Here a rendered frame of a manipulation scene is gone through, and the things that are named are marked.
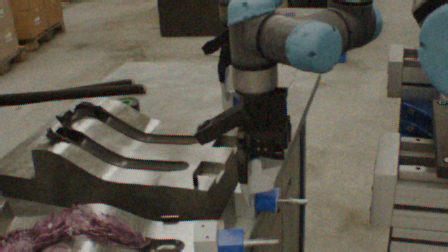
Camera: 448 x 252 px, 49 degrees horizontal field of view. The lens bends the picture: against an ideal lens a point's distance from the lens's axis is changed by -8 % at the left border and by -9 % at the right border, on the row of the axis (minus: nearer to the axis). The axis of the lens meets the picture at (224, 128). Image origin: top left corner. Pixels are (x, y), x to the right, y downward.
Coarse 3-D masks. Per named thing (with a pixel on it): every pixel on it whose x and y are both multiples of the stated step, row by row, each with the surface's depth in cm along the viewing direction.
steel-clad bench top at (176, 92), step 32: (128, 64) 185; (160, 64) 181; (192, 64) 178; (128, 96) 156; (160, 96) 154; (192, 96) 152; (288, 96) 147; (0, 160) 124; (0, 192) 110; (224, 224) 95
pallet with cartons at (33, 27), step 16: (16, 0) 496; (32, 0) 508; (48, 0) 545; (16, 16) 504; (32, 16) 511; (48, 16) 546; (16, 32) 512; (32, 32) 512; (48, 32) 548; (32, 48) 518
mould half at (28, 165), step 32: (96, 128) 108; (160, 128) 115; (192, 128) 113; (32, 160) 110; (64, 160) 97; (96, 160) 100; (192, 160) 99; (224, 160) 98; (32, 192) 104; (64, 192) 101; (96, 192) 98; (128, 192) 95; (160, 192) 93; (192, 192) 91; (224, 192) 99
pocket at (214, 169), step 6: (204, 162) 99; (210, 162) 99; (198, 168) 98; (204, 168) 100; (210, 168) 99; (216, 168) 99; (222, 168) 98; (192, 174) 95; (198, 174) 98; (204, 174) 100; (210, 174) 99; (216, 174) 99; (222, 174) 97; (216, 180) 95
